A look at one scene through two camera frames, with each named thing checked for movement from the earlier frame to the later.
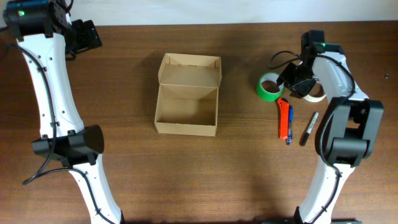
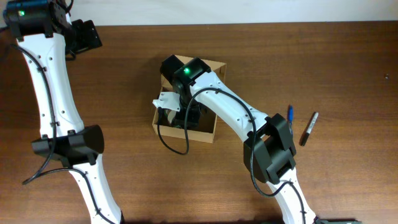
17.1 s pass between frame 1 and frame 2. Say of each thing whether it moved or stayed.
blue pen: stayed
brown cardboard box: stayed
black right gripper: moved
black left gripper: stayed
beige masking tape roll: moved
